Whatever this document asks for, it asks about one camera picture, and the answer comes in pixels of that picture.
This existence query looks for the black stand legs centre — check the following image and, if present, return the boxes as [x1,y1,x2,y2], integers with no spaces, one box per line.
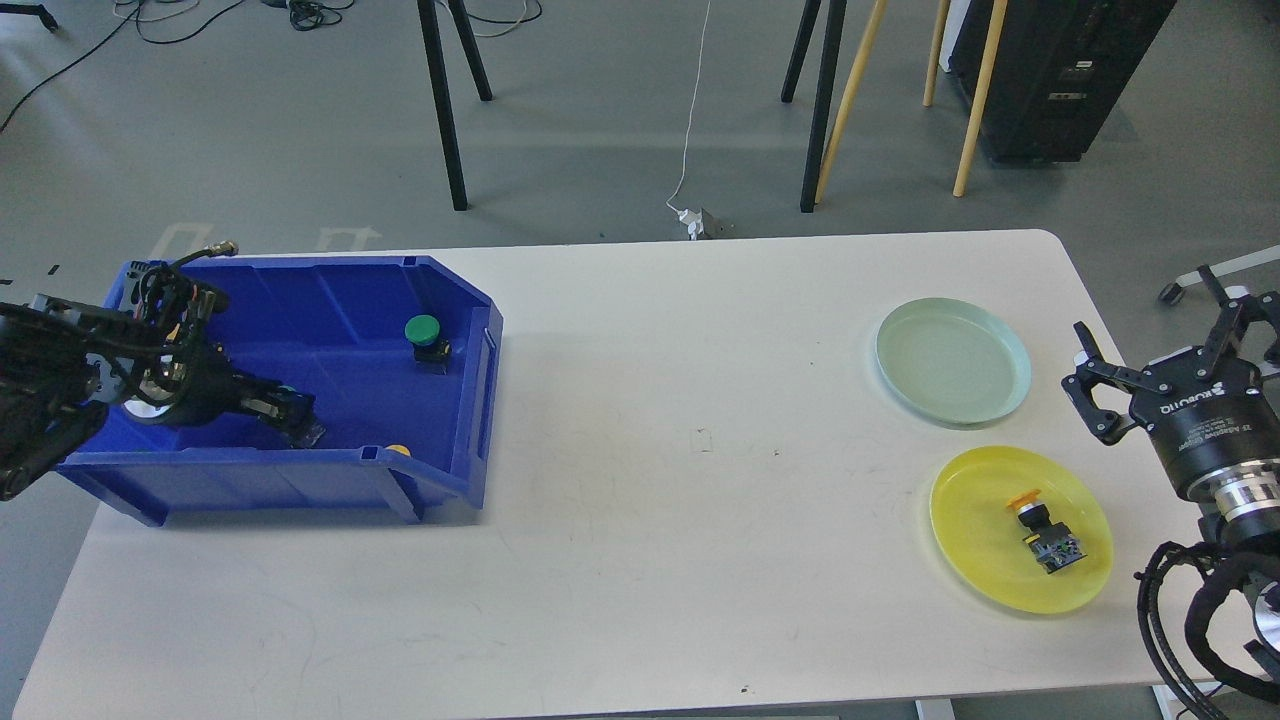
[780,1,849,214]

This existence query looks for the black object top left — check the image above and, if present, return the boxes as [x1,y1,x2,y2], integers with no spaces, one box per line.
[0,1,60,33]

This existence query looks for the yellow plate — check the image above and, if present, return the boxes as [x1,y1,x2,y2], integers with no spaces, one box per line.
[929,445,1115,615]

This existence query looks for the green push button back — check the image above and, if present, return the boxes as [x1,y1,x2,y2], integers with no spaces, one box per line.
[403,314,452,375]

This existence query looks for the green push button front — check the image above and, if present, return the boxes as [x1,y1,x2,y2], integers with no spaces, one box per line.
[282,416,326,448]

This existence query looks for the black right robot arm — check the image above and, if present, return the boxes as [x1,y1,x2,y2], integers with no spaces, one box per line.
[1061,265,1279,719]

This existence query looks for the green push button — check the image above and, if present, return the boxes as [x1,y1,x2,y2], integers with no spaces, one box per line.
[282,416,326,448]
[403,314,452,375]

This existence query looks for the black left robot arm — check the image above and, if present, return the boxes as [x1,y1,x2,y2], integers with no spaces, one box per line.
[1,241,324,500]

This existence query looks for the light green plate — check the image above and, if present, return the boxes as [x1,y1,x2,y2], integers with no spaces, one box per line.
[874,297,1033,430]

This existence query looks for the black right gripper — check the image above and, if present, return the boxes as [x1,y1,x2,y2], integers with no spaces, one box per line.
[1061,263,1280,501]

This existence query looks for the white power cable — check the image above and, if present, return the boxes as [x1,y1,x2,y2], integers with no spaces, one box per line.
[666,0,713,213]

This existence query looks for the blue plastic storage bin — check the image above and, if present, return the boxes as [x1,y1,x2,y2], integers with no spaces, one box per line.
[58,255,503,527]

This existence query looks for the yellow push button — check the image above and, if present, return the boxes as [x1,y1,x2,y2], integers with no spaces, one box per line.
[1005,489,1087,575]

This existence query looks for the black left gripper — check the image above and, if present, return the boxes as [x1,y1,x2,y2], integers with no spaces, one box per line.
[150,346,316,436]

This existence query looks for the white caster stand leg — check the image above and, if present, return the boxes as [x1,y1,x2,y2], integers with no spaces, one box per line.
[1157,243,1279,307]

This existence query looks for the black equipment case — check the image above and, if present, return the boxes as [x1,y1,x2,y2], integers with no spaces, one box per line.
[979,1,1175,167]

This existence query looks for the black tripod legs left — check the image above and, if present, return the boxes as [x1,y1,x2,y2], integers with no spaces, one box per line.
[415,0,494,211]

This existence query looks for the white power plug adapter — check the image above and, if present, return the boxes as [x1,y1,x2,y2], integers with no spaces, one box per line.
[676,208,732,241]

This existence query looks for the wooden easel legs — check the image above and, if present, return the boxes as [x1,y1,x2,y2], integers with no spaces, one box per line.
[812,1,1014,208]

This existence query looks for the black floor cables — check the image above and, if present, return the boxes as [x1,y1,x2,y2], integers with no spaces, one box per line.
[0,0,547,131]

